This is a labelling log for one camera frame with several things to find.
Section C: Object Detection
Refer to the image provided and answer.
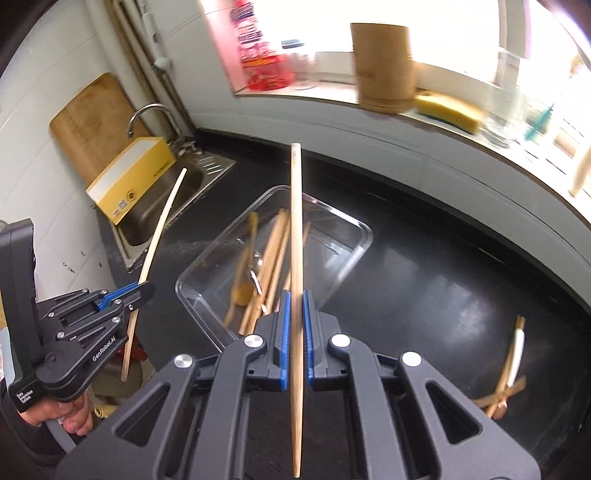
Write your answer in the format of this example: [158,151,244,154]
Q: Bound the metal faucet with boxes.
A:
[127,104,200,154]

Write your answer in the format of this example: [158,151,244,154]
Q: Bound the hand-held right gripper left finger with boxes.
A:
[53,290,293,480]

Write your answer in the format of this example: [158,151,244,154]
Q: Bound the stainless steel sink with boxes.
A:
[115,152,236,269]

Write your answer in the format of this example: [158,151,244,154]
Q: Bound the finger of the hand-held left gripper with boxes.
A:
[55,293,156,343]
[39,282,156,324]

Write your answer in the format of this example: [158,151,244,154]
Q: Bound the small bamboo holder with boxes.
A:
[349,22,419,114]

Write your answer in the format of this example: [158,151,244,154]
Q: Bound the pile of wooden utensils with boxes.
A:
[482,316,527,421]

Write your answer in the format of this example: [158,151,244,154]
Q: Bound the white wall pipes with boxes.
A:
[115,0,195,139]

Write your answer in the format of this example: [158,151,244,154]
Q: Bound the long wooden spoon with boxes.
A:
[224,212,260,324]

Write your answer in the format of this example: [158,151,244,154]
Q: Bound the wooden cutting board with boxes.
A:
[50,71,153,185]

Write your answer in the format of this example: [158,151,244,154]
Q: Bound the person's left forearm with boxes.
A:
[0,378,70,462]

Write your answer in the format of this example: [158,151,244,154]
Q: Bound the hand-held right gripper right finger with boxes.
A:
[303,289,541,480]

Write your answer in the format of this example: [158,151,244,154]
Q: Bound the yellow cardboard box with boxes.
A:
[85,136,178,226]

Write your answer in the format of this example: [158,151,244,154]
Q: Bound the yellow sponge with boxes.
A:
[412,90,483,134]

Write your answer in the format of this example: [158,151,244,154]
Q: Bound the clear plastic container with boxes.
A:
[174,185,375,352]

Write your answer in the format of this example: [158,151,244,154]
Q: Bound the red liquid bottle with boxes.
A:
[231,0,296,90]

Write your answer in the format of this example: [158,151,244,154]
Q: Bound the person's left hand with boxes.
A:
[21,388,95,437]

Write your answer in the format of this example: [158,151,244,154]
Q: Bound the teal-handled brush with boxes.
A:
[524,104,555,144]

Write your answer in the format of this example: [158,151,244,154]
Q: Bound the clear drinking glass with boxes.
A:
[480,51,528,148]

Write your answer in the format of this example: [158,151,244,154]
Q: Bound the white-handled utensil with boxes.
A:
[505,324,527,386]

